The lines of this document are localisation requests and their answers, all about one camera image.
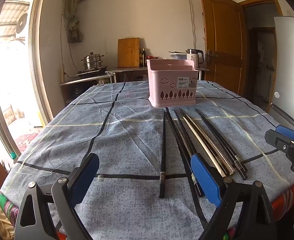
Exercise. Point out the wall power strip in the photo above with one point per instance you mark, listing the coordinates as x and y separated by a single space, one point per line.
63 70

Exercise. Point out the cream chopstick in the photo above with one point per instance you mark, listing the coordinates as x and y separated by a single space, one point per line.
211 145
204 147

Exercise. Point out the outdoor air conditioner unit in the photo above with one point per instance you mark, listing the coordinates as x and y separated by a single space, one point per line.
21 23

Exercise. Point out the dark glass bottle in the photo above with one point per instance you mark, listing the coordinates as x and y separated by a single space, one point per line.
144 57

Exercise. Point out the pink plastic utensil basket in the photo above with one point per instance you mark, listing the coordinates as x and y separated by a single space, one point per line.
169 85

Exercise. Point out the wooden door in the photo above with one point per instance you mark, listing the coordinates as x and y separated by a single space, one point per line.
224 42

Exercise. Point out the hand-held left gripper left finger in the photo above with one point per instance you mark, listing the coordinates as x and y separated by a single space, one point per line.
85 180

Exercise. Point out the steel steamer pot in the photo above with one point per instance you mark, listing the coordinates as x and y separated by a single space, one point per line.
92 61

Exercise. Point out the red lidded jars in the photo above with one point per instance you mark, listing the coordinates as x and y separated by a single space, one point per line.
153 57

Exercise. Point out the wooden cutting board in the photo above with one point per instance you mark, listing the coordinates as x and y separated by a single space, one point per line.
128 52

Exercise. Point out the black gas stove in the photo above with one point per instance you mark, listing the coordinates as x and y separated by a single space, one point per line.
91 72

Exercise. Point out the striped colourful blanket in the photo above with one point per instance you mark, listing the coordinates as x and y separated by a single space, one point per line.
8 205

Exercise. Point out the sliding door frame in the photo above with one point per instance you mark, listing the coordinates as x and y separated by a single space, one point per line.
38 55

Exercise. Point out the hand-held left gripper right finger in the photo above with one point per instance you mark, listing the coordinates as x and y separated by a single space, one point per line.
205 180

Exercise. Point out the silver refrigerator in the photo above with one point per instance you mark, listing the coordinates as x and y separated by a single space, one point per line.
292 67

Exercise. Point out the red patterned rug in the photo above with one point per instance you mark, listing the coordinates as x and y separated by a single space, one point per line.
26 141

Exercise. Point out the white electric kettle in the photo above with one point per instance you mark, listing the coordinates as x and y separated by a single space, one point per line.
195 57

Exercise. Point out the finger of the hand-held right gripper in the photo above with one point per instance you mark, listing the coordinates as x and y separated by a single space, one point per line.
289 133
277 140

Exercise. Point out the blue plaid tablecloth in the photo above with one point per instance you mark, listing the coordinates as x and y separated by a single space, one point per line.
86 135

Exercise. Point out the clear plastic container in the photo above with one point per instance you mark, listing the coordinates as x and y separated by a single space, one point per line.
178 55

